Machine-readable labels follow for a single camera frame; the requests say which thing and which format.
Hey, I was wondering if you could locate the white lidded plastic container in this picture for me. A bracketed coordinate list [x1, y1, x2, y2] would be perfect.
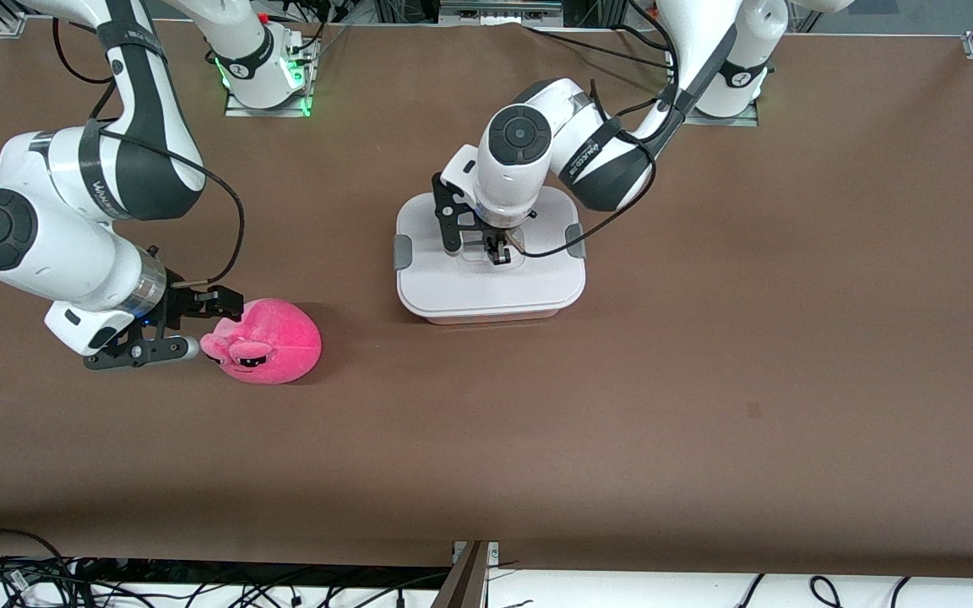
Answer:
[393, 187, 588, 321]

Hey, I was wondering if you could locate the pink plush toy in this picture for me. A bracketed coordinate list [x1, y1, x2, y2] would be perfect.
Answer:
[199, 297, 323, 386]

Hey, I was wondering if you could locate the brown support beam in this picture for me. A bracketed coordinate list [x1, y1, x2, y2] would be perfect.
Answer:
[431, 540, 501, 608]

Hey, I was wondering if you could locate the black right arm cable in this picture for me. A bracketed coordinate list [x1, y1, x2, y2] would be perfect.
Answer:
[51, 15, 247, 288]

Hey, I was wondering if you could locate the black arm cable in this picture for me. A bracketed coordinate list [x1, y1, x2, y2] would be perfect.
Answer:
[51, 15, 247, 288]
[507, 78, 683, 259]

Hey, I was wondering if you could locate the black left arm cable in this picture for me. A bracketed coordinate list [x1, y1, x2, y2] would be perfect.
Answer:
[507, 78, 683, 259]

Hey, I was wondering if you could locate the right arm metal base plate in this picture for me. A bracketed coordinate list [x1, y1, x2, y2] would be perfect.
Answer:
[223, 35, 320, 120]

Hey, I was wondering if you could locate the thin black table cable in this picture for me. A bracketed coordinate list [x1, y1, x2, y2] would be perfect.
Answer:
[524, 25, 678, 62]

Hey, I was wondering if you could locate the grey metal rack frame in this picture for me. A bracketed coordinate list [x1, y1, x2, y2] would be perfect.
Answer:
[439, 0, 565, 18]

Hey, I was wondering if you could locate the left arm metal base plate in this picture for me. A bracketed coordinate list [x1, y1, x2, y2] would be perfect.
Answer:
[679, 100, 761, 128]

